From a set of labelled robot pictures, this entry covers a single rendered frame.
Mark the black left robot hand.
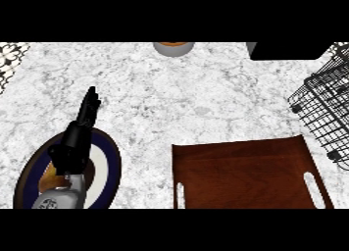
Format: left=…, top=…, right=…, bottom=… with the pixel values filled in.
left=46, top=85, right=103, bottom=176

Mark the orange squash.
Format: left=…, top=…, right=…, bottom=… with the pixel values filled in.
left=37, top=160, right=97, bottom=194

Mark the brown wooden tray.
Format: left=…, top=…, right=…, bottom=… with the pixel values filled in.
left=171, top=134, right=335, bottom=210

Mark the oval blue and white plate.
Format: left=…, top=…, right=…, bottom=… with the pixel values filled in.
left=13, top=126, right=122, bottom=210

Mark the grey cup with orange contents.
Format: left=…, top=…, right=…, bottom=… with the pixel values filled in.
left=152, top=42, right=196, bottom=58

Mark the black appliance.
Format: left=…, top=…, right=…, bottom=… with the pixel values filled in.
left=245, top=42, right=334, bottom=61

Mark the black wire tiered basket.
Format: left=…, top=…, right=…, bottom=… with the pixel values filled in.
left=287, top=42, right=349, bottom=174

